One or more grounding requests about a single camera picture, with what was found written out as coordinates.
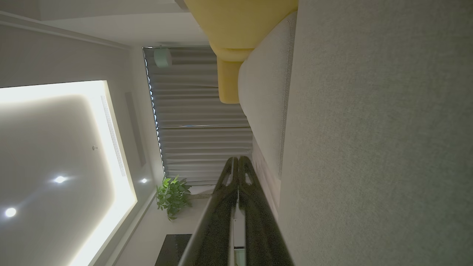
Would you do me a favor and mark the white linear ceiling grille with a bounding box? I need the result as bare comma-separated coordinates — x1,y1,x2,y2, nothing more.
101,95,127,178

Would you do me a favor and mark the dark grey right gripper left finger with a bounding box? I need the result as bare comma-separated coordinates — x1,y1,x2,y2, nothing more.
178,156,239,266

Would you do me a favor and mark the black flat screen television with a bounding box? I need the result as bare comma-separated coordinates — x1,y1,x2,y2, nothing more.
154,234,193,266

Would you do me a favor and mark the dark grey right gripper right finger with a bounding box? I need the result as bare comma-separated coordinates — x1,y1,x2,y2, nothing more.
239,156,295,266

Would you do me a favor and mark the green leafy potted tree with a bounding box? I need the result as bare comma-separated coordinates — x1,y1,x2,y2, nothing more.
155,175,215,221

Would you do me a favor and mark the grey sofa seat cushion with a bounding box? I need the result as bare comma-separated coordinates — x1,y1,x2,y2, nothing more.
238,10,298,222
279,0,473,266

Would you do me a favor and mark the grey pleated curtain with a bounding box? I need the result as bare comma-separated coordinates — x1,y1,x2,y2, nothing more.
143,46,253,185

